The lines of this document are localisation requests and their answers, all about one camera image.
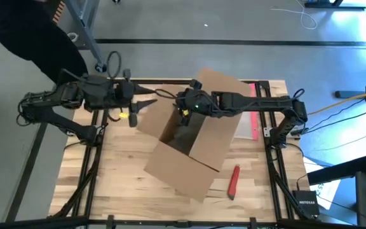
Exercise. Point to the red box cutter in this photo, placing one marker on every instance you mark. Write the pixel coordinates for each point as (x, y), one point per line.
(234, 183)

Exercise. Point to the silver metal bracket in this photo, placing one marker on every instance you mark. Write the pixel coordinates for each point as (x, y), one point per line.
(267, 131)

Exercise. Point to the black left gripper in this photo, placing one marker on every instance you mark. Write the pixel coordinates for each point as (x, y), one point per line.
(124, 93)

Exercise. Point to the black yellow striped mat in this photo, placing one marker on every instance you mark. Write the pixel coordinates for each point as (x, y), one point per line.
(59, 12)

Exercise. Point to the white printed paper sheet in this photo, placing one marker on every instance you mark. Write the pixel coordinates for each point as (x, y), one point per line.
(329, 191)

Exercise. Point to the pink mesh zipper pouch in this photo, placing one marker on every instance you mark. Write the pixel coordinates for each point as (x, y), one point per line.
(254, 127)

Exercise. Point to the brown cardboard box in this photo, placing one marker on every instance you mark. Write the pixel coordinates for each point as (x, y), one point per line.
(176, 175)

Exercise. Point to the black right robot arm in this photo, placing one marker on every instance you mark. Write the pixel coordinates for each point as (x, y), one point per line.
(259, 103)

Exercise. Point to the black aluminium table frame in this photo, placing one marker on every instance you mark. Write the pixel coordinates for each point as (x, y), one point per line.
(170, 81)

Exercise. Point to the white tape roll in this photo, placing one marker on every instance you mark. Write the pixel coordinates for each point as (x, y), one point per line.
(74, 33)

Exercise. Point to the black Netgear network switch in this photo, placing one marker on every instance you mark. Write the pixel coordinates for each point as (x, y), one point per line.
(307, 202)

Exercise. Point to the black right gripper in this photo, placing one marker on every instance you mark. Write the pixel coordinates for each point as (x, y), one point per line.
(202, 105)

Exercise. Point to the person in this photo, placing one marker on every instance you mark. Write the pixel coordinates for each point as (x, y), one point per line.
(27, 31)

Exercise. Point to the black desk leg beam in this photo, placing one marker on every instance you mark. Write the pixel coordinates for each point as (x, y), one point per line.
(338, 170)

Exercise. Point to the grey metal rolling cart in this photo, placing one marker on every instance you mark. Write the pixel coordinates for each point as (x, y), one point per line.
(87, 35)

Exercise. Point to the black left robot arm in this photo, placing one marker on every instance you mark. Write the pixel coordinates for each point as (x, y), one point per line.
(97, 92)

